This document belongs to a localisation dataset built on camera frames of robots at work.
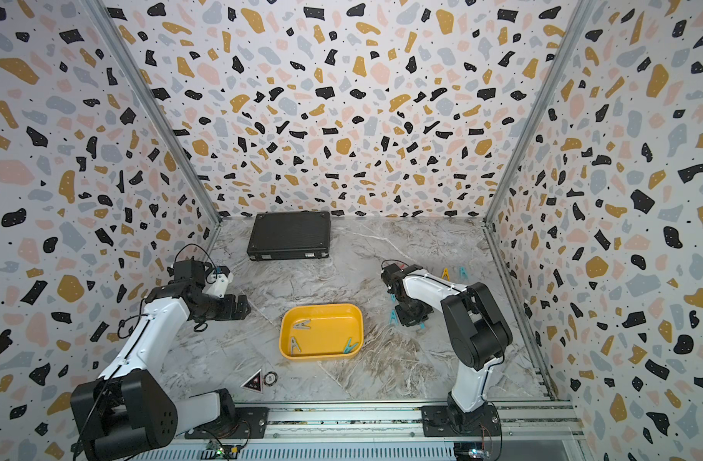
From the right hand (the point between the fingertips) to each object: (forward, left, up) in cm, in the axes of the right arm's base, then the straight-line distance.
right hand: (418, 320), depth 92 cm
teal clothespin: (+20, -18, -2) cm, 27 cm away
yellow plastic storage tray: (-5, +31, 0) cm, 31 cm away
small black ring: (-19, +43, 0) cm, 47 cm away
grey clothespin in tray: (-9, +38, +2) cm, 39 cm away
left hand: (-3, +55, +11) cm, 56 cm away
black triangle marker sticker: (-20, +47, 0) cm, 51 cm away
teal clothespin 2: (-2, -1, +1) cm, 2 cm away
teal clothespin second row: (-3, +9, +19) cm, 22 cm away
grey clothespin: (-3, +37, +1) cm, 37 cm away
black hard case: (+32, +46, +5) cm, 56 cm away
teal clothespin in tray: (-10, +22, +1) cm, 24 cm away
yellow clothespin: (+20, -12, -2) cm, 23 cm away
